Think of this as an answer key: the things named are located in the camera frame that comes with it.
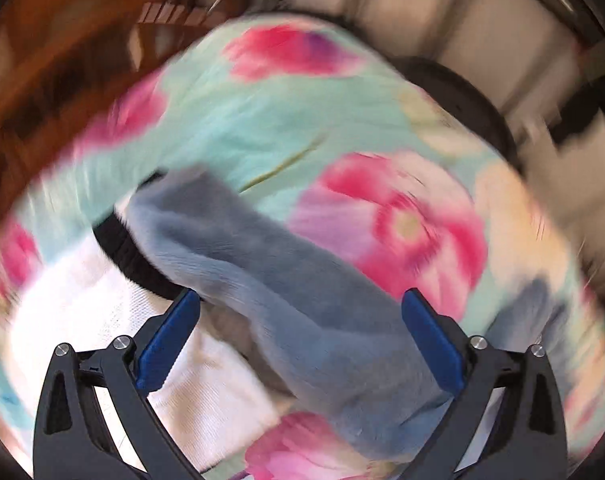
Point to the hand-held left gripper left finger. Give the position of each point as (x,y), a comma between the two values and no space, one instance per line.
(165,340)

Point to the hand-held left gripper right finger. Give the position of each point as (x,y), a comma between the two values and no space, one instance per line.
(435,345)

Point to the white garment with black trim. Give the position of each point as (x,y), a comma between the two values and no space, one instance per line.
(82,310)

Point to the blue-grey fluffy garment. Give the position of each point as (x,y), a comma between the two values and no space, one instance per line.
(302,285)

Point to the floral blanket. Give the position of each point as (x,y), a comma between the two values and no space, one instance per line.
(262,110)

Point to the dark cushion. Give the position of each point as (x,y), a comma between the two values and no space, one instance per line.
(462,95)

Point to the black cloth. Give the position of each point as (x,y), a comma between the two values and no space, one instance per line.
(582,125)

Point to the wooden furniture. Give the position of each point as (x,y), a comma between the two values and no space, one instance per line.
(47,60)

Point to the black metal bed headboard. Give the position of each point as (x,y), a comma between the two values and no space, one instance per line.
(577,10)

